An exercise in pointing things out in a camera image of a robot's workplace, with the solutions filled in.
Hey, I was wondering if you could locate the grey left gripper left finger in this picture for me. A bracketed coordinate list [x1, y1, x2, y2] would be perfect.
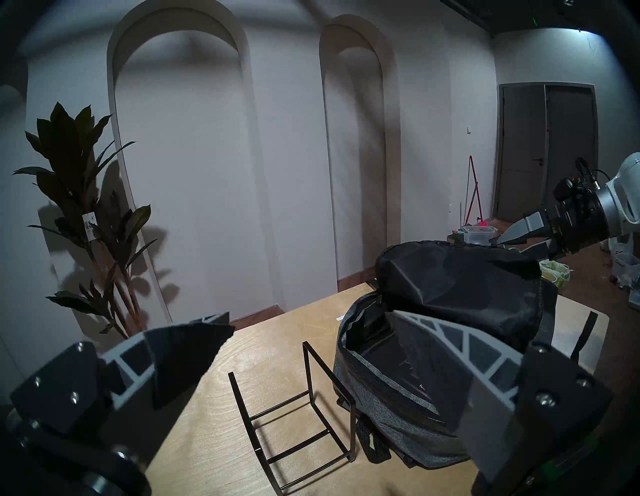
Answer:
[10, 312, 236, 461]

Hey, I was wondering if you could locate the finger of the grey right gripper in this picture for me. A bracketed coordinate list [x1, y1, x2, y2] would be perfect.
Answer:
[520, 239, 563, 262]
[497, 211, 551, 246]

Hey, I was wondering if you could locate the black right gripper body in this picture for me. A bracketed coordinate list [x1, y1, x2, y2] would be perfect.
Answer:
[542, 177, 612, 253]

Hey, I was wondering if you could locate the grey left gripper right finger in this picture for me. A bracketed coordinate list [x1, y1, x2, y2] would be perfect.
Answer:
[390, 310, 615, 476]

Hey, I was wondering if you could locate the grey and black backpack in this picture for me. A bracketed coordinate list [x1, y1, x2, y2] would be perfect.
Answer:
[332, 241, 608, 468]

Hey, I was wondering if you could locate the green mesh bag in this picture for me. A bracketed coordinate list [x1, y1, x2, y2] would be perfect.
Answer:
[540, 260, 572, 288]

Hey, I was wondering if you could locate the white plastic bag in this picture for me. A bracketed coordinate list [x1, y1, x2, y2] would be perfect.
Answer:
[611, 250, 640, 288]

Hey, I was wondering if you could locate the clear plastic storage container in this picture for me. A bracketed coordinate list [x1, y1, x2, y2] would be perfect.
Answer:
[460, 225, 500, 246]

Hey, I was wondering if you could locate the dark grey door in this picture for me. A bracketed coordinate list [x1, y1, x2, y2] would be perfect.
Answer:
[492, 82, 598, 223]

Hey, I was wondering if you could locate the light wooden table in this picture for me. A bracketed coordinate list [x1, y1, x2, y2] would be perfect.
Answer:
[145, 287, 611, 496]

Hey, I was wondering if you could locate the tall dark leafy plant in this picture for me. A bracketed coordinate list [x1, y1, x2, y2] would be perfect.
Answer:
[12, 102, 161, 338]

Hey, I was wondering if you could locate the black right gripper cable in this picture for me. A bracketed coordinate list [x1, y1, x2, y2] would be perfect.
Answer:
[575, 157, 611, 191]

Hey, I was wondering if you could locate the black wire book stand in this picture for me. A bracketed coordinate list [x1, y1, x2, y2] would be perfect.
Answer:
[228, 341, 358, 495]

